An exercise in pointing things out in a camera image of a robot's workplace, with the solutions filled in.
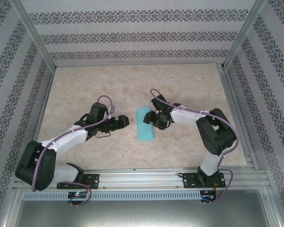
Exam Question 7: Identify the circuit board with green light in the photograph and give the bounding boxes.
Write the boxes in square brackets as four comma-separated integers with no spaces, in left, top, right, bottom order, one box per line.
[68,192,89,199]

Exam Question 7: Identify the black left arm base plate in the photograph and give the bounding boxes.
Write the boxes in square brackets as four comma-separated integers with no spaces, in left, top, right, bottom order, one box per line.
[56,174,100,190]

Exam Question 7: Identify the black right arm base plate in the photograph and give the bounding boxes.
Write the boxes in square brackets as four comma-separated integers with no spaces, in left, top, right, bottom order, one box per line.
[181,172,227,189]

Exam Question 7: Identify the grey metal sheet panel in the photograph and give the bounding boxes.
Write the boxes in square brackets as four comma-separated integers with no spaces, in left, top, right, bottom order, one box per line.
[14,200,273,227]

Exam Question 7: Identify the slotted grey cable duct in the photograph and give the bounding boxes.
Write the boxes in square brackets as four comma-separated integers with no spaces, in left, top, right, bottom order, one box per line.
[22,191,218,201]

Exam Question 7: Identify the teal cloth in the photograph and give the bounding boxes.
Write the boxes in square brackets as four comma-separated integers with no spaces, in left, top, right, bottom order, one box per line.
[135,106,156,142]

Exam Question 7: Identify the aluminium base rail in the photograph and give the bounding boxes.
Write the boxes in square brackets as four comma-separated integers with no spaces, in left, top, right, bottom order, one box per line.
[13,166,269,190]

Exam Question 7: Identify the aluminium side rail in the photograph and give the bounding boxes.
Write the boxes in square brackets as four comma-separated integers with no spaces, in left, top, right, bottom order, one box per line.
[216,62,269,175]
[13,59,56,183]

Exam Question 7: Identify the aluminium frame post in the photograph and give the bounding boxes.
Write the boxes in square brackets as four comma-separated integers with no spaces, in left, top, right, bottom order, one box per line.
[223,0,268,69]
[11,0,56,69]

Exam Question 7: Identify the thin black left gripper wire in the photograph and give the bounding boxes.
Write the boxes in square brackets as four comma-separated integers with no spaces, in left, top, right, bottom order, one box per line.
[94,131,112,139]

